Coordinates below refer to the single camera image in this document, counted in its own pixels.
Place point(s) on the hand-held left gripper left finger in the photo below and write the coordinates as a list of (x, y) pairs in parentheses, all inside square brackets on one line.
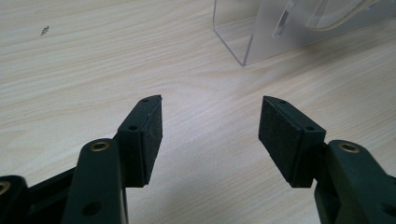
[(141, 146)]

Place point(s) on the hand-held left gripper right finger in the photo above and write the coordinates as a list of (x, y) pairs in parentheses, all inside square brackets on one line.
[(286, 146)]

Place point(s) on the clear acrylic rack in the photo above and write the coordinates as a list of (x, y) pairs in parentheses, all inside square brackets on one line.
[(274, 37)]

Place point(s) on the small grey scrap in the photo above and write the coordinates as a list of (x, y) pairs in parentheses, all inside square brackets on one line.
[(45, 30)]

